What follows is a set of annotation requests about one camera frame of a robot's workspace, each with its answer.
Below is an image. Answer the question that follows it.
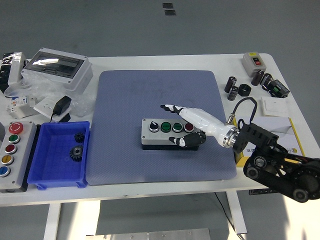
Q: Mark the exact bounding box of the white table leg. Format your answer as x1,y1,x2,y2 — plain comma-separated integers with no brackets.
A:
43,203,62,240
226,191,247,235

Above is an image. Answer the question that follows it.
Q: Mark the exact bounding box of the black slotted rail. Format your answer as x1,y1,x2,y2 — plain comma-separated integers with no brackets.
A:
248,189,278,196

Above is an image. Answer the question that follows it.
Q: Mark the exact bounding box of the thin black cable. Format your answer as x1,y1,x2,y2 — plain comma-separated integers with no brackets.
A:
214,192,237,232

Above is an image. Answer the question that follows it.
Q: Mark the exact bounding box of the grey four-button control box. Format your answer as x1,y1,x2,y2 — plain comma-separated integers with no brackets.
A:
141,118,203,152

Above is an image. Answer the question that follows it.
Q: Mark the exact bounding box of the black module with green terminal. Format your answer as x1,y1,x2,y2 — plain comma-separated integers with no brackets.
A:
266,79,291,99

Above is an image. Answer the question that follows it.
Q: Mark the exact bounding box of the grey-blue table mat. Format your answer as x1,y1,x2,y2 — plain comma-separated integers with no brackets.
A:
86,69,238,186

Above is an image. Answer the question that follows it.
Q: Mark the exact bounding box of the grey rocker switch box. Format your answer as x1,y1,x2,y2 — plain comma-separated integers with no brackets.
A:
241,51,268,78

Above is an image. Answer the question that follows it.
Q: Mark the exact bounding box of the white wall switch plate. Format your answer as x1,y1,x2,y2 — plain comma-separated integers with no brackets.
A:
261,96,291,117

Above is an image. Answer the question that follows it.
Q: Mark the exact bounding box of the grey five-button control station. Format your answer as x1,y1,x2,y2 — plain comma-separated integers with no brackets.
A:
0,121,38,193

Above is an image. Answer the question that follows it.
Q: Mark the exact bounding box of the large black bevel gear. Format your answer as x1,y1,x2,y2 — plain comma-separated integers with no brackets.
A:
69,144,85,163

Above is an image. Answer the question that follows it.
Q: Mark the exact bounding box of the clear plastic bag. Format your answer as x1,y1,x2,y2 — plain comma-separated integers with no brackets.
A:
71,93,97,118
3,77,73,101

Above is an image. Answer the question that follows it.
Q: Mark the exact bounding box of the black power adapter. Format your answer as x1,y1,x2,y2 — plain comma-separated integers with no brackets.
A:
49,95,73,123

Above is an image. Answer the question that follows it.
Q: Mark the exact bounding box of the white circuit breaker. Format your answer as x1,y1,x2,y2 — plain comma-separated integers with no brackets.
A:
5,94,38,120

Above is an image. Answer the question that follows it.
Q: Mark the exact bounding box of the yellow and white cardboard box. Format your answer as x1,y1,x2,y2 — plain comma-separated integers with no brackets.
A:
229,116,306,168

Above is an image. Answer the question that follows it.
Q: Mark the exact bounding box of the blue plastic bin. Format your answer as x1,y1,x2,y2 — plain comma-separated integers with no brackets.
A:
26,121,91,190

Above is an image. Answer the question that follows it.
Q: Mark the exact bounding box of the white wall socket plate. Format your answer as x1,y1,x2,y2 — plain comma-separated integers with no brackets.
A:
33,97,63,118

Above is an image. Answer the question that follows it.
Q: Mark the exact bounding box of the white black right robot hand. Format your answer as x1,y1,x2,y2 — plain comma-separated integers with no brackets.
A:
159,103,232,148

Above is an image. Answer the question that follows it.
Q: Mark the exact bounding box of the grey enclosure with clear lid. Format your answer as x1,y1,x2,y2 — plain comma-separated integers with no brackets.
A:
20,47,94,92

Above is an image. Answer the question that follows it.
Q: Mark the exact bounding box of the black hex nut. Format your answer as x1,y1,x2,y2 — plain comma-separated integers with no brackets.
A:
237,83,252,97

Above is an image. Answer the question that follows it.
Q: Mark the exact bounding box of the black cylindrical capacitor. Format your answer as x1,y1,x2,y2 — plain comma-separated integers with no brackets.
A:
227,85,240,102
251,69,265,87
259,72,273,88
224,76,238,94

